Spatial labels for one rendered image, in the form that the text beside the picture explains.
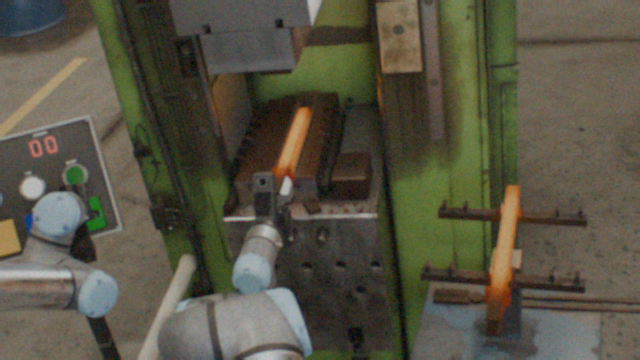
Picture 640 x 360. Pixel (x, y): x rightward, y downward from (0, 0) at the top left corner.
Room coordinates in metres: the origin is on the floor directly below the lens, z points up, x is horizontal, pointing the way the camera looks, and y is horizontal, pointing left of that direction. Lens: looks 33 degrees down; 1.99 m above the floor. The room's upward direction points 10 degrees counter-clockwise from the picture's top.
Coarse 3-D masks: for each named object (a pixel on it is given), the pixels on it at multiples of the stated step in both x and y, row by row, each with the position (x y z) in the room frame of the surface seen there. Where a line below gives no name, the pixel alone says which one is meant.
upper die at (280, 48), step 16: (208, 32) 1.62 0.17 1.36; (224, 32) 1.60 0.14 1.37; (240, 32) 1.59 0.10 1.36; (256, 32) 1.58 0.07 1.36; (272, 32) 1.58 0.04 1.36; (288, 32) 1.57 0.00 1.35; (304, 32) 1.70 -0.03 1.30; (208, 48) 1.61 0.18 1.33; (224, 48) 1.60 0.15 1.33; (240, 48) 1.59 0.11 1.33; (256, 48) 1.59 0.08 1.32; (272, 48) 1.58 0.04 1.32; (288, 48) 1.57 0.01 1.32; (208, 64) 1.61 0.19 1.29; (224, 64) 1.61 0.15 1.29; (240, 64) 1.60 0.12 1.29; (256, 64) 1.59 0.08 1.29; (272, 64) 1.58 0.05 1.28; (288, 64) 1.57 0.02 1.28
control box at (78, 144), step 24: (72, 120) 1.66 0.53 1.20; (0, 144) 1.62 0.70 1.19; (24, 144) 1.62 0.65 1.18; (72, 144) 1.63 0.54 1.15; (96, 144) 1.63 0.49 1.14; (0, 168) 1.59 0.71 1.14; (24, 168) 1.59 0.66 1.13; (48, 168) 1.59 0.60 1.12; (96, 168) 1.60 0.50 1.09; (0, 192) 1.56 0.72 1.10; (48, 192) 1.57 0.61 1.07; (96, 192) 1.57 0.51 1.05; (0, 216) 1.53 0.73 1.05; (120, 216) 1.57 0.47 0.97; (24, 240) 1.50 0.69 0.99
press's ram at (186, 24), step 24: (192, 0) 1.61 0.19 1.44; (216, 0) 1.60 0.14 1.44; (240, 0) 1.59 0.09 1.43; (264, 0) 1.58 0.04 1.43; (288, 0) 1.56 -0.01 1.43; (312, 0) 1.59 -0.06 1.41; (192, 24) 1.62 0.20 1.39; (216, 24) 1.61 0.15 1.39; (240, 24) 1.59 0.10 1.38; (264, 24) 1.58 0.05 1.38; (288, 24) 1.57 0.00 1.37
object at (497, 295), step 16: (512, 192) 1.40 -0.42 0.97; (512, 208) 1.34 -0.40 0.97; (512, 224) 1.29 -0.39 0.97; (512, 240) 1.24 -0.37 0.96; (496, 256) 1.19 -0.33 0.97; (496, 272) 1.15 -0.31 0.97; (496, 288) 1.10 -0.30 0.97; (496, 304) 1.05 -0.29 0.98; (496, 320) 1.01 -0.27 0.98; (496, 336) 1.01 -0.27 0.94
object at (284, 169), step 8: (304, 112) 1.86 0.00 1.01; (296, 120) 1.82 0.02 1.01; (304, 120) 1.81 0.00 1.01; (296, 128) 1.78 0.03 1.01; (296, 136) 1.73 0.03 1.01; (288, 144) 1.70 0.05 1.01; (296, 144) 1.70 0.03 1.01; (288, 152) 1.66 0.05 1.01; (296, 152) 1.68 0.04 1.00; (280, 160) 1.63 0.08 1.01; (288, 160) 1.62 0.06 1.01; (272, 168) 1.59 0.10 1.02; (280, 168) 1.58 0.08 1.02; (288, 168) 1.57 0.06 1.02; (280, 176) 1.55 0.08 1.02; (288, 176) 1.57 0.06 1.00; (280, 184) 1.51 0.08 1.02; (280, 192) 1.49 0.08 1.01
